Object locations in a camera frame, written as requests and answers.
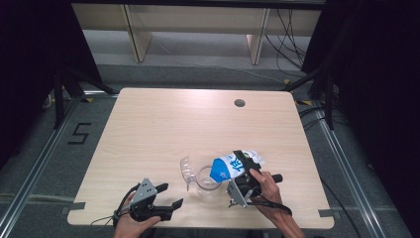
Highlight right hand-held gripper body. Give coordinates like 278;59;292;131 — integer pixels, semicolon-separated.
227;170;284;209

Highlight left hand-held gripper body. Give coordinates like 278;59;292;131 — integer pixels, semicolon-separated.
129;178;173;222

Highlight white and blue bag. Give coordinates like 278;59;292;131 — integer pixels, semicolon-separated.
209;149;265;183

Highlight clear glass pitcher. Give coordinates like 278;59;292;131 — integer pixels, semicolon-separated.
195;165;224;201

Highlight person's right hand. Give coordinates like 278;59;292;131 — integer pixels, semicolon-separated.
249;168;285;220

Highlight person's left hand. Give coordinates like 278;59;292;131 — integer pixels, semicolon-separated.
113;192;162;238

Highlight black stand legs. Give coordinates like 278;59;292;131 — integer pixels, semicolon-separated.
52;65;119;131
281;62;337;131

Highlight light wooden shelf unit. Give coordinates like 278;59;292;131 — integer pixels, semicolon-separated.
71;3;323;65

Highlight black curtain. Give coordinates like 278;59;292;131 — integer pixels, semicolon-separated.
301;0;420;238
0;0;104;168

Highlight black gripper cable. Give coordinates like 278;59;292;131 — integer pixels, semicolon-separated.
113;182;142;229

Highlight black wrist strap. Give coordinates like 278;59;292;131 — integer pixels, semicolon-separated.
247;194;293;216

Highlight thin grey cable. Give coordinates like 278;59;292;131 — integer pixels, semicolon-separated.
90;214;117;227

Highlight aluminium floor rail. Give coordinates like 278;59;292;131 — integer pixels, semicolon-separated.
0;97;79;230
315;108;386;238

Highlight black floor cable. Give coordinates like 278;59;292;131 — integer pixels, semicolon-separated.
320;179;365;238

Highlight black cable bundle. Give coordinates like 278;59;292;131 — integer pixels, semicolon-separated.
264;8;309;78

